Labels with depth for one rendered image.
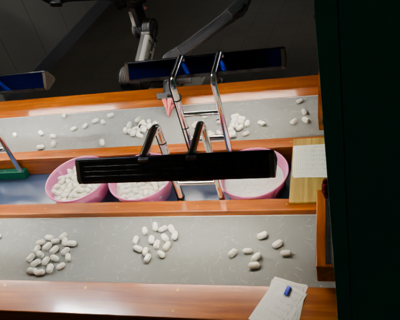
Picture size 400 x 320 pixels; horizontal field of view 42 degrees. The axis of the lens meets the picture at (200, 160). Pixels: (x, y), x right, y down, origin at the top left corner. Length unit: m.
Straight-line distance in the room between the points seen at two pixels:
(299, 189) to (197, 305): 0.54
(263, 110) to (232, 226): 0.65
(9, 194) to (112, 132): 0.52
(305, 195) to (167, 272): 0.53
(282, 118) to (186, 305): 0.94
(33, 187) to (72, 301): 0.78
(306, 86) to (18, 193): 1.34
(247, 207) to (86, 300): 0.61
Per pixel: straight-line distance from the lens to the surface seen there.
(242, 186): 1.93
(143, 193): 2.00
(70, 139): 2.44
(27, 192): 2.38
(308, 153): 1.94
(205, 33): 2.35
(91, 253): 1.89
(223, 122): 1.92
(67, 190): 2.17
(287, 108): 2.24
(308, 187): 1.82
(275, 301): 1.56
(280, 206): 1.79
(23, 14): 4.62
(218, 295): 1.60
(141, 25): 2.82
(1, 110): 2.86
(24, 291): 1.87
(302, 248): 1.69
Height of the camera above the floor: 2.07
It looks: 40 degrees down
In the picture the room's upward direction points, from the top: 16 degrees counter-clockwise
